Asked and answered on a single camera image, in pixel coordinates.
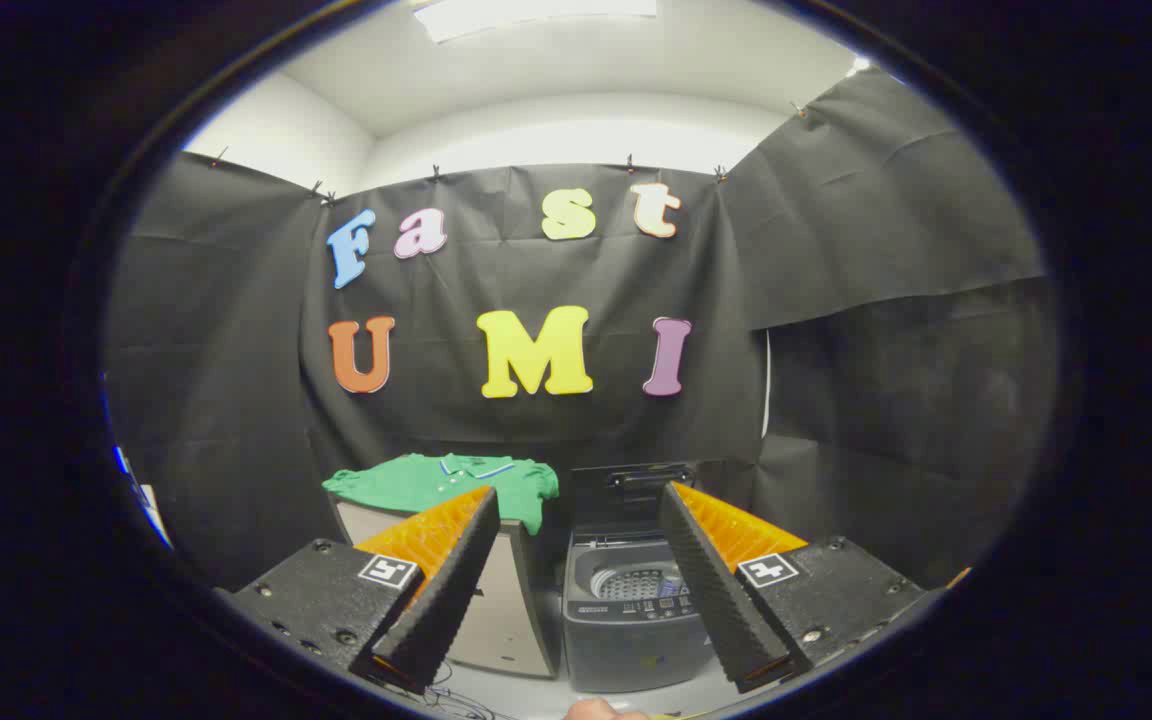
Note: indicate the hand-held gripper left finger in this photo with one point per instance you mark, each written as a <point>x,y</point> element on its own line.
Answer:
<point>446,600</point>

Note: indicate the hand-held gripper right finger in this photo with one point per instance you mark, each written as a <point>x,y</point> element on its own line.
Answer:
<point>716,600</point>

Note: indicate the grey toy washing machine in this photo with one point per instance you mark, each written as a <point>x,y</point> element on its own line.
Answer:
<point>626,650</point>

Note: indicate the green polo shirt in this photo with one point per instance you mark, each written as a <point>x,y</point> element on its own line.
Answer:
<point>416,485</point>

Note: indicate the dark washing machine lid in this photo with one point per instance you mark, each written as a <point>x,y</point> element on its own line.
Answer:
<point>616,505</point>

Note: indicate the grey white cabinet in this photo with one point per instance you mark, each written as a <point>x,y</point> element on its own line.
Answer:
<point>506,620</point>

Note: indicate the black backdrop cloth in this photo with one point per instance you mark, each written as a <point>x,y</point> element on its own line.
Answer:
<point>536,270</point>

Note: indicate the ceiling light panel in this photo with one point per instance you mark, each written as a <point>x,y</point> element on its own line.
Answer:
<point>536,15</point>

